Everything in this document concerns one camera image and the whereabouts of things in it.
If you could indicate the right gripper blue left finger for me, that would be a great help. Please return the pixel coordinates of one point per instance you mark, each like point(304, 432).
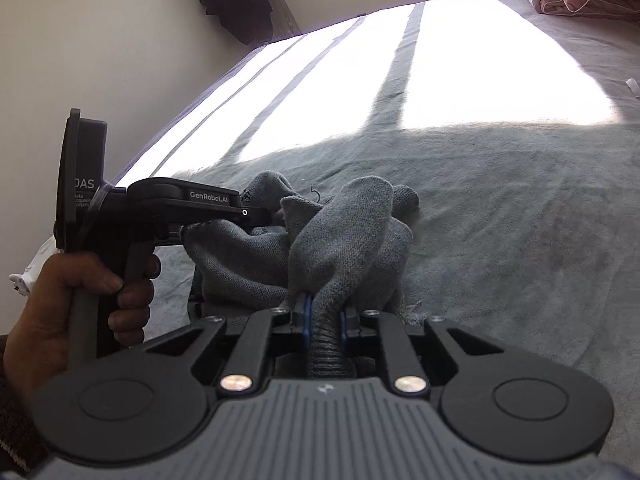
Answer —
point(302, 318)

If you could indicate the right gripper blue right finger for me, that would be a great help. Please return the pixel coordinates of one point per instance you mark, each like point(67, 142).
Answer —
point(348, 327)

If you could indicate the grey knitted cat sweater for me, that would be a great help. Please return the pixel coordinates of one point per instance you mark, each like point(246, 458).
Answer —
point(349, 249)

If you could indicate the person left hand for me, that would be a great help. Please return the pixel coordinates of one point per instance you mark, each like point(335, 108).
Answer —
point(48, 306)

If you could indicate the brown fleece left sleeve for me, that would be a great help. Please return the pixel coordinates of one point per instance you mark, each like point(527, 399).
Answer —
point(20, 419)

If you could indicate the grey bed sheet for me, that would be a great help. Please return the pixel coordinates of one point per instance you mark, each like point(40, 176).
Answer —
point(520, 134)

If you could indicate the small white paper tag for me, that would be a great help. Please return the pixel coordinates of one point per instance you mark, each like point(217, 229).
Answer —
point(634, 87)

